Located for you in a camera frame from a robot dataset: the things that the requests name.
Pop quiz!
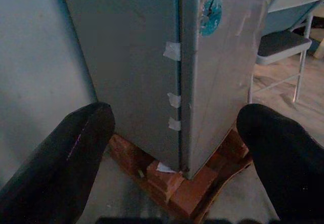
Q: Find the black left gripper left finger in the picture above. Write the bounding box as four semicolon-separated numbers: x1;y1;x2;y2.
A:
0;102;116;224

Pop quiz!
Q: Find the red brick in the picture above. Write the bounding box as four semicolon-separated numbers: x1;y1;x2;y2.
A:
108;135;154;178
214;130;250;164
169;166;219;216
146;162;185;201

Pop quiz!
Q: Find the white paper scrap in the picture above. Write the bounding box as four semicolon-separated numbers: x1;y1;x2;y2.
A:
156;161;177;173

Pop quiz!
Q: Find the grey metal folding chair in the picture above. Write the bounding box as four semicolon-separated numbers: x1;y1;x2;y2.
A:
248;0;324;104

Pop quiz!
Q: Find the grey fridge door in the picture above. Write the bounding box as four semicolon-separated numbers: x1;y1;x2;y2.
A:
180;0;273;181

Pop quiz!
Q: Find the teal round sticker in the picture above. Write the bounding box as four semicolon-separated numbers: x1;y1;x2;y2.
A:
201;0;223;36

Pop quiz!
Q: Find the grey tape piece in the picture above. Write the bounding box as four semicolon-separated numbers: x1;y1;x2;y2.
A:
168;117;182;131
167;92;182;108
163;41;181;62

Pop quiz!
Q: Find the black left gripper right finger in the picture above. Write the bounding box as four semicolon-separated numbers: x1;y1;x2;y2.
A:
236;103;324;224

